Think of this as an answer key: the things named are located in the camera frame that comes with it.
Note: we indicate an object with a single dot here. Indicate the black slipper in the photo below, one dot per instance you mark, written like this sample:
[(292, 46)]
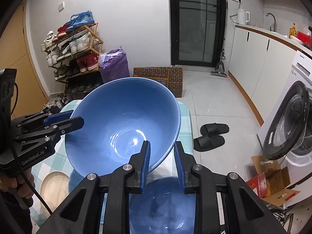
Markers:
[(214, 128), (209, 143)]

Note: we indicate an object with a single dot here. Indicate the white washing machine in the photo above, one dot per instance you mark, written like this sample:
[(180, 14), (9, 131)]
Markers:
[(299, 78)]

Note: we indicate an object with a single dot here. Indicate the red box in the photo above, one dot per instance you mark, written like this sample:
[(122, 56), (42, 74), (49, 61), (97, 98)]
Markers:
[(303, 37)]

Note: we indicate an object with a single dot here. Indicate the person's left forearm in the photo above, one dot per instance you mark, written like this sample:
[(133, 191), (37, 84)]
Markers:
[(12, 219)]

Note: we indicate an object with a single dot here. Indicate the brown circle-patterned mat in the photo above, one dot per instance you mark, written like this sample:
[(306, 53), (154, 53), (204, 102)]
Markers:
[(175, 78)]

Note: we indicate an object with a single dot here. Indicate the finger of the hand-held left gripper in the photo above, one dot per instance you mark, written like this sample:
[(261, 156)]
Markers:
[(70, 124), (58, 117)]

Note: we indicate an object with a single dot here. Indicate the pile of loose sneakers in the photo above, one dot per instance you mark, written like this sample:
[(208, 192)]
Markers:
[(53, 104)]

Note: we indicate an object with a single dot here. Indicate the wooden shoe rack with shoes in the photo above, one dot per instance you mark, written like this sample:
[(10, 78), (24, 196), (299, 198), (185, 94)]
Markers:
[(80, 41)]

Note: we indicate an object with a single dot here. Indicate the white electric kettle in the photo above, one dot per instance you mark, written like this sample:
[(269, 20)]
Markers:
[(243, 17)]

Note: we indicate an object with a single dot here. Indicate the black framed glass door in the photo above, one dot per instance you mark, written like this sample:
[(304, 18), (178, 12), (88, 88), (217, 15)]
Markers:
[(195, 22)]

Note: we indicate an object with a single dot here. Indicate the yellow bottle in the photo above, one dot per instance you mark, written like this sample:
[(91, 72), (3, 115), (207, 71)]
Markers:
[(293, 31)]

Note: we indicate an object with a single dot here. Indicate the orange wooden door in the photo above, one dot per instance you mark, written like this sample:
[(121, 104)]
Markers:
[(22, 61)]

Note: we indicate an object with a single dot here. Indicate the purple plastic bag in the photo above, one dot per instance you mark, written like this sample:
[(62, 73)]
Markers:
[(114, 65)]

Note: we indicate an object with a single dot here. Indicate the person's left hand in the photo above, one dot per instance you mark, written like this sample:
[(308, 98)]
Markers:
[(7, 184)]

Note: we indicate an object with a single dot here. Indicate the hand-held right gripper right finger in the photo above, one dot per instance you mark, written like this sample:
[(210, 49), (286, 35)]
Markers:
[(179, 168)]

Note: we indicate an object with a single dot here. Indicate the chrome kitchen faucet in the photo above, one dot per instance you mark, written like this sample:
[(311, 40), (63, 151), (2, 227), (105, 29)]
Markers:
[(273, 22)]

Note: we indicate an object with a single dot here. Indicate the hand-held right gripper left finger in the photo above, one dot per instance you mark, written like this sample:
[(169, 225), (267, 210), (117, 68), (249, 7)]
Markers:
[(146, 165)]

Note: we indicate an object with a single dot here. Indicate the grey floor mop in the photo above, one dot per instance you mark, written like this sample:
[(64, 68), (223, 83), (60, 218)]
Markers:
[(219, 69)]

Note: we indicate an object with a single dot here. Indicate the open cardboard box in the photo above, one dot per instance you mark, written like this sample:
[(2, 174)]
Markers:
[(280, 178)]

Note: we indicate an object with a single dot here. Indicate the white kitchen cabinet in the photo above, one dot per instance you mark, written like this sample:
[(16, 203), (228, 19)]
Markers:
[(253, 65)]

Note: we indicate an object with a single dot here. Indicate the large cream plate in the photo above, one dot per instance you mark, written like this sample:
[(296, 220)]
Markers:
[(53, 190)]

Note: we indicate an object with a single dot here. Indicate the red carton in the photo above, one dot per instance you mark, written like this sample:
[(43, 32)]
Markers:
[(259, 185)]

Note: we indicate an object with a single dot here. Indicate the teal white checked tablecloth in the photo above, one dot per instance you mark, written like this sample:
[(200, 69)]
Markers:
[(186, 126)]

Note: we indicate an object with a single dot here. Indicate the white wall switch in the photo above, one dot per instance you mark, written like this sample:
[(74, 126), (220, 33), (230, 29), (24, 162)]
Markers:
[(61, 6)]

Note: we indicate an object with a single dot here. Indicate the blue bowl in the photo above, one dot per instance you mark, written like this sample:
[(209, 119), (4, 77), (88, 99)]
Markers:
[(163, 207), (126, 117)]

